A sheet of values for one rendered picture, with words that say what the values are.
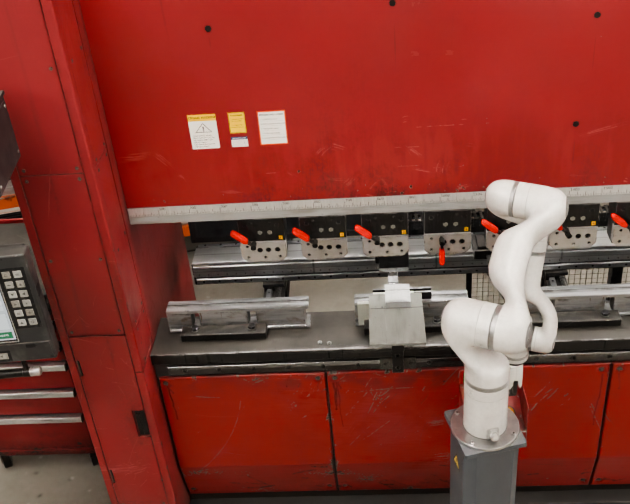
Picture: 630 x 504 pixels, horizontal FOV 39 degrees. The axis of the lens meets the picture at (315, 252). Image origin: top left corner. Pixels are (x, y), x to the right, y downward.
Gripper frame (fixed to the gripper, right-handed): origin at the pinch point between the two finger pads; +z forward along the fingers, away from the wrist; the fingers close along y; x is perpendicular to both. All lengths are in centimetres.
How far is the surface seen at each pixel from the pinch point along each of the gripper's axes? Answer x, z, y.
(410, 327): -30.5, -14.2, -16.4
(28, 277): -134, -69, 13
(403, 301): -31.6, -13.2, -30.1
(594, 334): 31.3, -1.3, -21.3
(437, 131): -20, -75, -37
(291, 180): -65, -60, -38
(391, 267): -35, -23, -37
